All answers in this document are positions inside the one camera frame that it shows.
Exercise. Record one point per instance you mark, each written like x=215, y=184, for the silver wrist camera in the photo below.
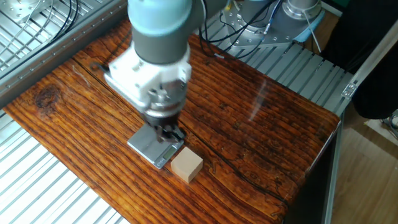
x=130, y=99

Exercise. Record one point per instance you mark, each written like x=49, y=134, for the person in black clothing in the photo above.
x=367, y=46

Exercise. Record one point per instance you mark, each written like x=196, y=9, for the aluminium frame post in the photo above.
x=373, y=62

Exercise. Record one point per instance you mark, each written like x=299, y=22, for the glossy brown wooden board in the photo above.
x=248, y=124

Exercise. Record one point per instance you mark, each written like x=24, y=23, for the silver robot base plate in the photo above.
x=248, y=40

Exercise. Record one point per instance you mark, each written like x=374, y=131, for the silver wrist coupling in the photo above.
x=164, y=99

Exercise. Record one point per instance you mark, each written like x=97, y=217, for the metal connector with blue ends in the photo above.
x=270, y=21

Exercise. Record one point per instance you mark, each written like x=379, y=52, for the grey aluminium beam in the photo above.
x=62, y=46

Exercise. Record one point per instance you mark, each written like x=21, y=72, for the yellow connector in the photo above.
x=228, y=4

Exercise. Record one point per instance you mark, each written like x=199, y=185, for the white zip tie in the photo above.
x=312, y=31

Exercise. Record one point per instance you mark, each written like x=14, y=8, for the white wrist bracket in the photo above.
x=146, y=74

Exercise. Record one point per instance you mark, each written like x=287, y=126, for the aluminium table edge rail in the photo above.
x=331, y=174

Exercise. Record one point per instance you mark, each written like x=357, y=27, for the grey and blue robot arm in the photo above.
x=161, y=46

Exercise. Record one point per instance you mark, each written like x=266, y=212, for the silver digital pocket scale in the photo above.
x=146, y=146

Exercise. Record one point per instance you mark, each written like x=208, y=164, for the silver perforated mount plate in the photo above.
x=15, y=9

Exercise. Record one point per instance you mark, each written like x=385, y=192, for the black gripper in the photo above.
x=163, y=120

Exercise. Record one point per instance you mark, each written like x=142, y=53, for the silver corner bracket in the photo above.
x=349, y=90

